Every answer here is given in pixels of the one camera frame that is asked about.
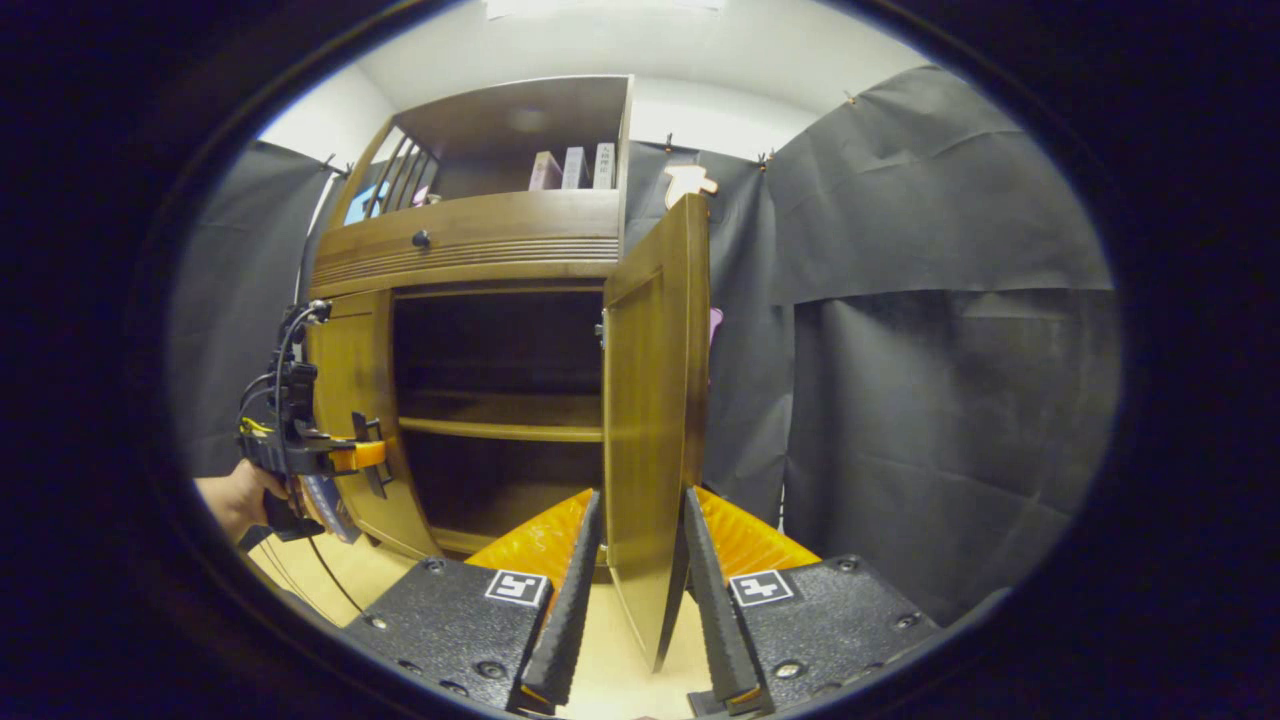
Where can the large ceiling light panel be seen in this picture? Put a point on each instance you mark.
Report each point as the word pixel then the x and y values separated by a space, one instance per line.
pixel 600 7

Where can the white book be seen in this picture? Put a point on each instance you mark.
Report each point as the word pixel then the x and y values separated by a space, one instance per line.
pixel 604 166
pixel 575 169

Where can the black backdrop cloth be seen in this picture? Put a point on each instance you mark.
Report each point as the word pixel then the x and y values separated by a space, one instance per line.
pixel 940 400

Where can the metal door hinge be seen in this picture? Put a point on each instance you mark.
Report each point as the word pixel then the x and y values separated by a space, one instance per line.
pixel 601 328

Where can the wooden shoe cabinet door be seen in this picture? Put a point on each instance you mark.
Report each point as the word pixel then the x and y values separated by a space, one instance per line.
pixel 350 370
pixel 650 400

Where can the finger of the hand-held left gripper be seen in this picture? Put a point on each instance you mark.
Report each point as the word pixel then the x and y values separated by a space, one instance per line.
pixel 358 456

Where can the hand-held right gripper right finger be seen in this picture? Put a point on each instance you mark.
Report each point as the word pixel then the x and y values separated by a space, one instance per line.
pixel 715 620

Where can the wooden cabinet drawer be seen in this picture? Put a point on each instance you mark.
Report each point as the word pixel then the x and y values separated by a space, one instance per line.
pixel 500 235

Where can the wooden double-door shoe cabinet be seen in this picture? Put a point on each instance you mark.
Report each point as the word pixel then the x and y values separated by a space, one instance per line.
pixel 520 130

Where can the wooden cabinet shelf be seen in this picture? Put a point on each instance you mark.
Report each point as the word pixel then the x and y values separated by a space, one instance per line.
pixel 500 415

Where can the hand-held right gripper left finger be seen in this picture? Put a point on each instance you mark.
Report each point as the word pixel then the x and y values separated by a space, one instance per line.
pixel 570 630

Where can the purple book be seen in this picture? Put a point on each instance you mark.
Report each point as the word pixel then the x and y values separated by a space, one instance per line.
pixel 543 172

